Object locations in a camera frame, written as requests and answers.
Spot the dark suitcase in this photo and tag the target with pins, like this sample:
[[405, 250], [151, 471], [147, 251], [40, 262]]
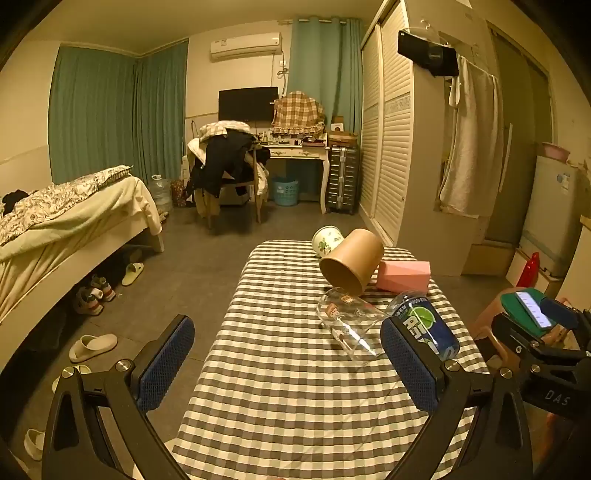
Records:
[[342, 180]]

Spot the cardboard box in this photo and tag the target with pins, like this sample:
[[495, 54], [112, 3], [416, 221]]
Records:
[[342, 137]]

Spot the cream slipper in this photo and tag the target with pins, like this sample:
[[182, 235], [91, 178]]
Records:
[[92, 347], [34, 444], [133, 273], [69, 376]]

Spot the bed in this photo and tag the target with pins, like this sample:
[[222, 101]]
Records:
[[60, 258]]

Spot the blue plastic basket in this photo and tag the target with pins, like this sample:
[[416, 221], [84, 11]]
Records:
[[285, 191]]

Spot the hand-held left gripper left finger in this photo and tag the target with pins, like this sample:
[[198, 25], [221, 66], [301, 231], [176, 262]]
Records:
[[171, 364]]

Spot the white air conditioner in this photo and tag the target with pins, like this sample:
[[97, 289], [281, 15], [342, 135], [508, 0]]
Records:
[[244, 46]]

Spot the grey checked tablecloth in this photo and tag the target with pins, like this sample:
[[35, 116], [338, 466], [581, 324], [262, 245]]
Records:
[[277, 397]]

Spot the wide green curtain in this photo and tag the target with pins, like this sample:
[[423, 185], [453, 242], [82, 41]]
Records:
[[115, 115]]

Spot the green cloth pad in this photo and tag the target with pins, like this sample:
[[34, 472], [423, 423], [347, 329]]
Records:
[[515, 307]]

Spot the blue green drink can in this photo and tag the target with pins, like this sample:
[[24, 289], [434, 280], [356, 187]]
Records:
[[427, 323]]

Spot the pink basin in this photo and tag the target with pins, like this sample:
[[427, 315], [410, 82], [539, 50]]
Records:
[[556, 151]]

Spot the white louvred wardrobe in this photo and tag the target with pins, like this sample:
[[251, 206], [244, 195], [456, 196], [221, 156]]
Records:
[[392, 138]]

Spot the floral quilt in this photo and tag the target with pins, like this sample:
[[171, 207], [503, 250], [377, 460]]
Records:
[[51, 203]]

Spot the red plastic object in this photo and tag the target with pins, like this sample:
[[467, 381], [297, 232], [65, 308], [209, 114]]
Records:
[[528, 270]]

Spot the white sneaker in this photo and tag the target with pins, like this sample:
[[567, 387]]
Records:
[[105, 288], [88, 302]]

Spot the dark cloth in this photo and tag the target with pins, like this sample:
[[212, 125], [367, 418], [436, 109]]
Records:
[[16, 201]]

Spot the clear glass cup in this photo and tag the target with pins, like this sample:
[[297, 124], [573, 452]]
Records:
[[351, 323]]

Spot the wooden chair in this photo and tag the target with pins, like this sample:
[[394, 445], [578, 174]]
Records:
[[255, 194]]

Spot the narrow green curtain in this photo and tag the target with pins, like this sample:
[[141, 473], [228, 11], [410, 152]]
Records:
[[332, 69]]

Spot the white desk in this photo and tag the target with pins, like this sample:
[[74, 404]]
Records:
[[300, 152]]

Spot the black hanging bag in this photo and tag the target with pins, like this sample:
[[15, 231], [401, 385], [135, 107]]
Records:
[[427, 53]]

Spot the white refrigerator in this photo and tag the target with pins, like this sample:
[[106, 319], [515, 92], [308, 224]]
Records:
[[551, 217]]

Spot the white floral cup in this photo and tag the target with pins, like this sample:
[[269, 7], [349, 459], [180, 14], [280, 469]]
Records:
[[327, 241]]

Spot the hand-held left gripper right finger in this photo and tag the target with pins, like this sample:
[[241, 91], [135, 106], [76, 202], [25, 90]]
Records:
[[410, 369]]

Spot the brown paper cup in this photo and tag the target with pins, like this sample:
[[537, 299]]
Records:
[[353, 265]]

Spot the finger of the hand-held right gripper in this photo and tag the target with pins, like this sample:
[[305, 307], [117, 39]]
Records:
[[512, 334], [559, 313]]

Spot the pink box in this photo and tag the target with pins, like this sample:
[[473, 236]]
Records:
[[402, 276]]

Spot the large water jug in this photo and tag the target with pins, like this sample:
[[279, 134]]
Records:
[[160, 194]]

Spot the plaid cloth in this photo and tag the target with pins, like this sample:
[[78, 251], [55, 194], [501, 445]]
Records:
[[298, 113]]

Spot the black television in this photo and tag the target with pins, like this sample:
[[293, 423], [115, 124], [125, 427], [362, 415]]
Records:
[[248, 104]]

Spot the white hanging towel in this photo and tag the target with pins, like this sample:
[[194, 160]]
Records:
[[471, 138]]

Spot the dark jacket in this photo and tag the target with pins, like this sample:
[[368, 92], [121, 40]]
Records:
[[221, 161]]

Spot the brown plastic stool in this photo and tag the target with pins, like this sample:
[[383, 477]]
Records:
[[485, 323]]

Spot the dark red bag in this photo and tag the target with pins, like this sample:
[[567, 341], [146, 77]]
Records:
[[179, 194]]

